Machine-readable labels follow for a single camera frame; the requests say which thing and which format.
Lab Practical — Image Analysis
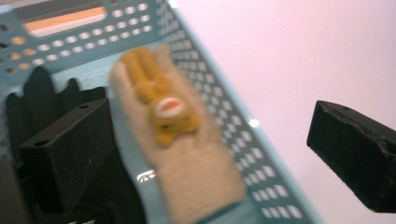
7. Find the beige knitted glove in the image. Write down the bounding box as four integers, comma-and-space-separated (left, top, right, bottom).
108, 43, 248, 224

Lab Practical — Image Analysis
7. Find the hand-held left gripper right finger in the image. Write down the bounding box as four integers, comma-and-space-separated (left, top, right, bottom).
305, 99, 396, 214

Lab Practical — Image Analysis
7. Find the light blue plastic basket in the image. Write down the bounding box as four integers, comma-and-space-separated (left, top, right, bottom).
0, 0, 325, 224

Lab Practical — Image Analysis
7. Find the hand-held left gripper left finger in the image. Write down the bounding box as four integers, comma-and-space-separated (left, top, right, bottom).
18, 97, 116, 215

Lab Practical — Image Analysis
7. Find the black glove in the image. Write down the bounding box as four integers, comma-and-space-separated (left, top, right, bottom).
4, 65, 149, 224

